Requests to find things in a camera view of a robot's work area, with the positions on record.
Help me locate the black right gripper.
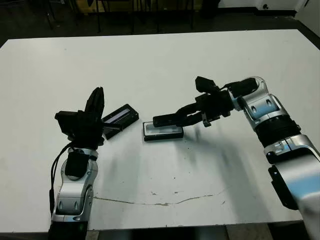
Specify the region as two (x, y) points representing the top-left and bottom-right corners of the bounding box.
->
(175, 90), (233, 128)

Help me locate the black slim camera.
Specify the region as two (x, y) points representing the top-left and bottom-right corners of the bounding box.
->
(152, 113), (183, 129)

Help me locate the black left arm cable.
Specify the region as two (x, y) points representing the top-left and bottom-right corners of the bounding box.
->
(49, 141), (74, 214)

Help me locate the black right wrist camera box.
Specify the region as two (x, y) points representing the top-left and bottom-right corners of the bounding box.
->
(194, 75), (220, 95)

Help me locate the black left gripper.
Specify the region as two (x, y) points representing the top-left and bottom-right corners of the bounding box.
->
(66, 86), (106, 150)

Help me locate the black box base white insert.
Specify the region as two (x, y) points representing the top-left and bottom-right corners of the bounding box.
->
(142, 121), (185, 143)

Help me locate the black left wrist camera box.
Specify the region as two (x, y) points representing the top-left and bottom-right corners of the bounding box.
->
(54, 111), (81, 137)

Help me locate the black box lid with window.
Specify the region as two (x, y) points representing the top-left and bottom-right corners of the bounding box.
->
(101, 104), (139, 141)

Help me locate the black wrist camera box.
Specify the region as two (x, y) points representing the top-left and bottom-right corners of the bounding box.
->
(54, 111), (81, 137)
(194, 75), (220, 95)

